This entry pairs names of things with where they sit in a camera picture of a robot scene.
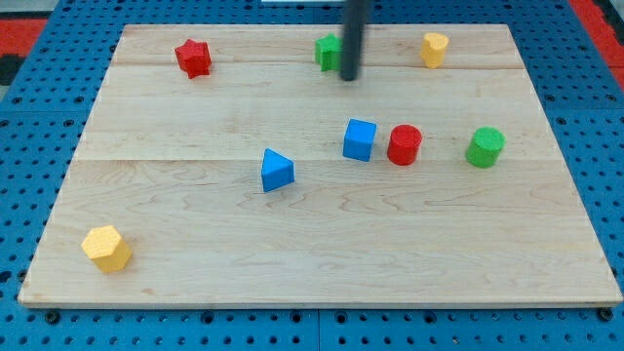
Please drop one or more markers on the green star block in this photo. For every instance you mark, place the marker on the green star block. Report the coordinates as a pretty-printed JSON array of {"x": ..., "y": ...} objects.
[{"x": 328, "y": 52}]

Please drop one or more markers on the red star block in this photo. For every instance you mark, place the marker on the red star block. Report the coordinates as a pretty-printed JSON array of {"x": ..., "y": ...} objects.
[{"x": 194, "y": 58}]

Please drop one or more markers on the blue triangle block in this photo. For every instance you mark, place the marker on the blue triangle block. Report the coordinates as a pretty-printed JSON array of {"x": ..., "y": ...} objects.
[{"x": 276, "y": 170}]

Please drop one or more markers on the blue cube block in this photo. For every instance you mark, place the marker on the blue cube block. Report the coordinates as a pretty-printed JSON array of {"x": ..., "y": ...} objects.
[{"x": 358, "y": 140}]

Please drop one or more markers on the light wooden board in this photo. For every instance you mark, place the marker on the light wooden board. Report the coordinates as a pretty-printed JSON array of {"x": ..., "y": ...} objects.
[{"x": 174, "y": 164}]

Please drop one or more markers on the red cylinder block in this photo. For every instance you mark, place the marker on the red cylinder block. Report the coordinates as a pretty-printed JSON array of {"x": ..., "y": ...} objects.
[{"x": 404, "y": 143}]

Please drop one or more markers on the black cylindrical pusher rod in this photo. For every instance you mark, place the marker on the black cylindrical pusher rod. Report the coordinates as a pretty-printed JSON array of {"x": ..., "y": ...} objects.
[{"x": 354, "y": 21}]

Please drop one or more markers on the yellow heart block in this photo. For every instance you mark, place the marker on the yellow heart block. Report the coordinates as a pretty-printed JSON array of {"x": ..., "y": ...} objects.
[{"x": 433, "y": 49}]

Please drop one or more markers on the green cylinder block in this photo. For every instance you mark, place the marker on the green cylinder block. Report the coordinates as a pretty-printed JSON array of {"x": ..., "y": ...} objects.
[{"x": 485, "y": 147}]

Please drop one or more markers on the yellow hexagon block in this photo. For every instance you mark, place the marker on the yellow hexagon block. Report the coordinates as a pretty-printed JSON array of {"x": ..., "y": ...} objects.
[{"x": 107, "y": 249}]

